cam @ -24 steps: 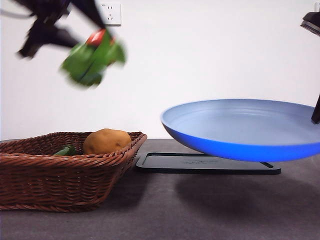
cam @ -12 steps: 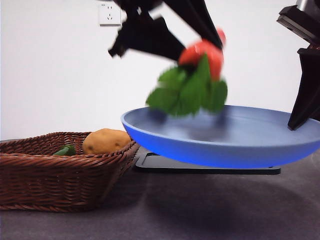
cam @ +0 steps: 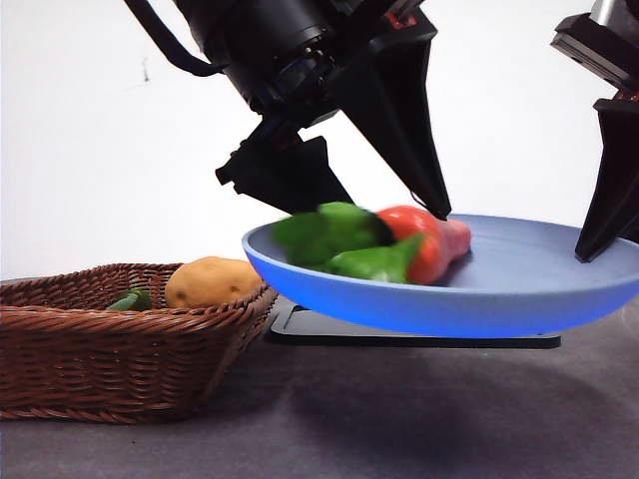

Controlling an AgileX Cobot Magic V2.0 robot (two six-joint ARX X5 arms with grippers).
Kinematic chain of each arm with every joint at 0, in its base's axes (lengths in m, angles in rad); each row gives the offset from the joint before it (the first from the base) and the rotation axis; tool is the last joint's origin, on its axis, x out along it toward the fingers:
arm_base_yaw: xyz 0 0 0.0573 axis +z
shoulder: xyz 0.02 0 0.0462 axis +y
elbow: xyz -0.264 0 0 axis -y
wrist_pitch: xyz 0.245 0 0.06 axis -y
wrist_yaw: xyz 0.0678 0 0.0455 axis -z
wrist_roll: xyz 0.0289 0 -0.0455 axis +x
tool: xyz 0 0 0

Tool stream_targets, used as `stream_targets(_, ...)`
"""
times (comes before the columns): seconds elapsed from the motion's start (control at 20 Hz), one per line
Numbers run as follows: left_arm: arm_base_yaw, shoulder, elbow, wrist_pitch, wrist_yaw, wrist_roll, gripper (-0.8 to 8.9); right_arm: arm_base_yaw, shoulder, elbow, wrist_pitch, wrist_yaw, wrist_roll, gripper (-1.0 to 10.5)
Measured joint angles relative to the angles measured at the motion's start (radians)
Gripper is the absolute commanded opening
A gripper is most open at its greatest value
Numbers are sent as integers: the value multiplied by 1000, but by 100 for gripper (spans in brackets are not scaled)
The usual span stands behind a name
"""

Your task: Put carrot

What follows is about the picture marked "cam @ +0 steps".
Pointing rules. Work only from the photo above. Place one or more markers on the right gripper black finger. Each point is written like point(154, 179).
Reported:
point(616, 174)

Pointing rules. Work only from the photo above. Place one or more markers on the orange carrot with green leaves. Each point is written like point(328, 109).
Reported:
point(429, 249)

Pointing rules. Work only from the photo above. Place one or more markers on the black rectangular tray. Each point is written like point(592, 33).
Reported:
point(349, 340)

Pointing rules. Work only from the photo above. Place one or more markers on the yellow potato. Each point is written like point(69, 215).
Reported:
point(209, 282)

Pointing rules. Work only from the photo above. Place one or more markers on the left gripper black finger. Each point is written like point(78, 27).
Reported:
point(284, 169)
point(399, 110)

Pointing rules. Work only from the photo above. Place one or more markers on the brown woven wicker basket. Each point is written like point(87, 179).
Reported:
point(115, 359)

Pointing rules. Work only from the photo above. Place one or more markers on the green chili pepper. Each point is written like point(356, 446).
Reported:
point(131, 299)

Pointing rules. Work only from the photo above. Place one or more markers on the light blue round plate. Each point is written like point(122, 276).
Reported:
point(499, 299)

